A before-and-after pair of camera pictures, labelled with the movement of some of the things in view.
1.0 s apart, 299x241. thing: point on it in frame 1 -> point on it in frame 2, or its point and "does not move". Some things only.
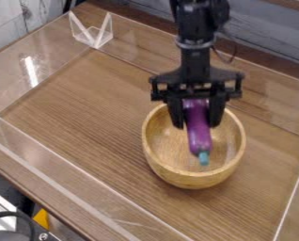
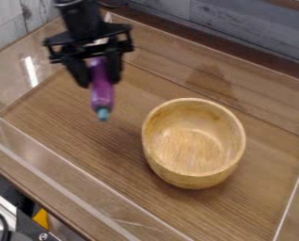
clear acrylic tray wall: [95, 209] does not move
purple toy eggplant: [196, 108] -> [100, 68]
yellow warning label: [43, 218] does not move
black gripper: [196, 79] -> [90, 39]
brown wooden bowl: [168, 156] does not move
